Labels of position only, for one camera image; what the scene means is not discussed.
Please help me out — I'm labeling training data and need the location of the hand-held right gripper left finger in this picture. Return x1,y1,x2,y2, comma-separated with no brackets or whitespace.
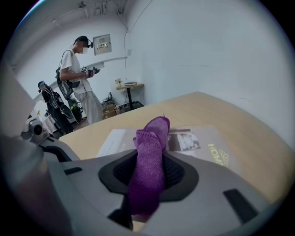
47,149,139,236

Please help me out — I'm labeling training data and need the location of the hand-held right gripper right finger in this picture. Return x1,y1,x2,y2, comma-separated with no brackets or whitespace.
138,151,271,236

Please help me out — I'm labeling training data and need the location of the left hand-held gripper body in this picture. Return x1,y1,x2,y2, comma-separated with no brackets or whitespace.
0,62,50,146

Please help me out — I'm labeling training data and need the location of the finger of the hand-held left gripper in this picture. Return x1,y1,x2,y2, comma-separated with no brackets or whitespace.
38,139,81,163

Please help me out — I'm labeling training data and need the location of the grey photo-cover book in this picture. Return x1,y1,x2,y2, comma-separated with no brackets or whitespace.
95,125,242,176

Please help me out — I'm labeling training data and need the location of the purple cloth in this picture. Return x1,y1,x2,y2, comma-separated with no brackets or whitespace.
127,116,171,222

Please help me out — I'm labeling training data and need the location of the brown cardboard box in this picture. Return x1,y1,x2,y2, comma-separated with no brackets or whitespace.
102,105,125,119

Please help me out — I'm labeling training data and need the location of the small wooden side table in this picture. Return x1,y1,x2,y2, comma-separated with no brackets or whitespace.
116,82,145,110

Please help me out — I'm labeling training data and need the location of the grey wall electrical panel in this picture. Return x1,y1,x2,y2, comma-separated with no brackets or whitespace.
93,34,113,56

